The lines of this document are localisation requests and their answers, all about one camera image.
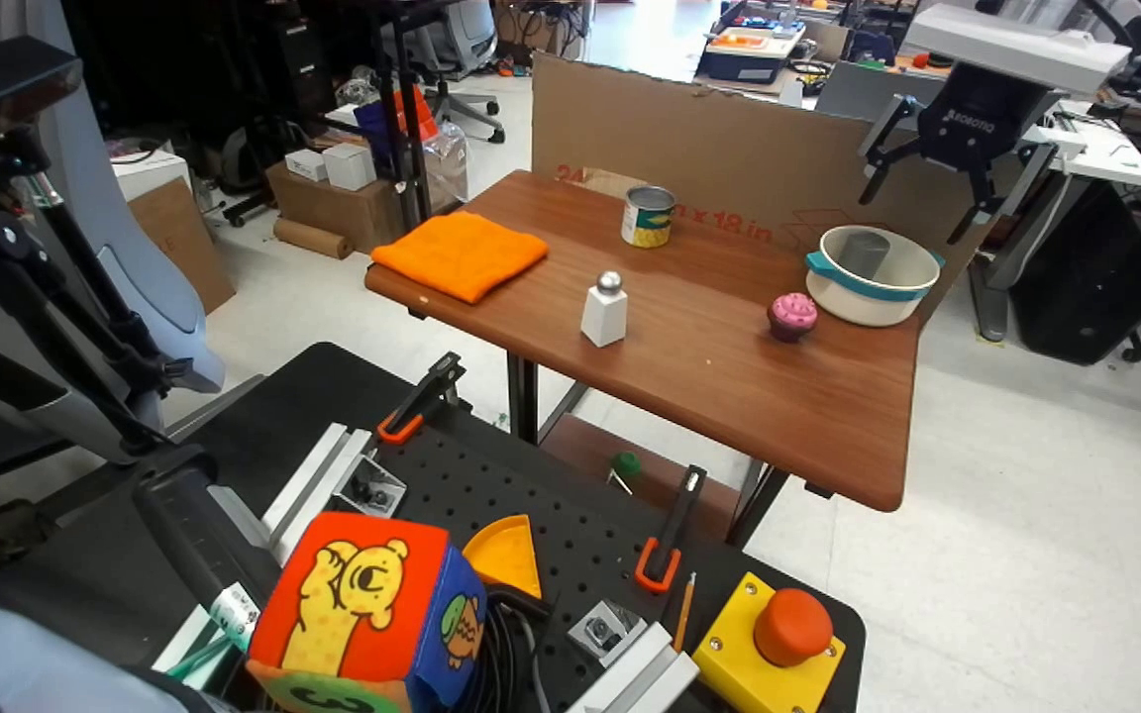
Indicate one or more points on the white pot with teal band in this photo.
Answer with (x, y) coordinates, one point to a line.
(869, 298)

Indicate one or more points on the yellow emergency stop red button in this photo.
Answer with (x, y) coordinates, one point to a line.
(755, 656)

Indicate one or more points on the aluminium rail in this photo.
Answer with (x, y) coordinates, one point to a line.
(636, 677)
(315, 488)

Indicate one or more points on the colourful plush cube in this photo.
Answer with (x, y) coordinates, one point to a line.
(358, 607)

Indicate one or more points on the orange folded cloth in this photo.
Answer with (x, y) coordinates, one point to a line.
(457, 256)

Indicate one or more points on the black office chair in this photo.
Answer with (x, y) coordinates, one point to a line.
(453, 63)

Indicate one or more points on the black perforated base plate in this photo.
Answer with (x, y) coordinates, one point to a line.
(556, 528)

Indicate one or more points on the wooden pencil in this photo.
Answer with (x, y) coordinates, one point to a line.
(686, 610)

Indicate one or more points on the wooden table base board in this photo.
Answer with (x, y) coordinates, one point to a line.
(591, 458)

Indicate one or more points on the brown wooden table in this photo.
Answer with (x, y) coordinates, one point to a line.
(704, 359)

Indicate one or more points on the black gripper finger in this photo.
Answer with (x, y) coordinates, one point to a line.
(882, 158)
(980, 200)

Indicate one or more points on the yellow orange wedge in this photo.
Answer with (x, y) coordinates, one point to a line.
(509, 556)

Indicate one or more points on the black white marker card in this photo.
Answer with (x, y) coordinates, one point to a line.
(368, 486)
(606, 629)

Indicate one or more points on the small grey object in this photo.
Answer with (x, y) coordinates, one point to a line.
(863, 251)

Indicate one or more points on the grey blue hanging fabric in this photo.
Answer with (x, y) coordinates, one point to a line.
(107, 200)

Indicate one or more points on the brown cardboard panel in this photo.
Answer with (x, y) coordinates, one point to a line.
(673, 130)

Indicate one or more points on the black bag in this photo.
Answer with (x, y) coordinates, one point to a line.
(1098, 278)

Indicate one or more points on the white salt shaker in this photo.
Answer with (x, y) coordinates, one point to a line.
(602, 315)

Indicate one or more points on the tin can with label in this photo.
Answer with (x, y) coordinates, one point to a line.
(646, 218)

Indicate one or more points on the black camera stand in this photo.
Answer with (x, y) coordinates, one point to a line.
(17, 261)

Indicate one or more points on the brown cardboard box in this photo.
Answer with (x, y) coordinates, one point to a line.
(334, 206)
(179, 229)

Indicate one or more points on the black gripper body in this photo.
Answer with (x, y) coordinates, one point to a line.
(986, 122)

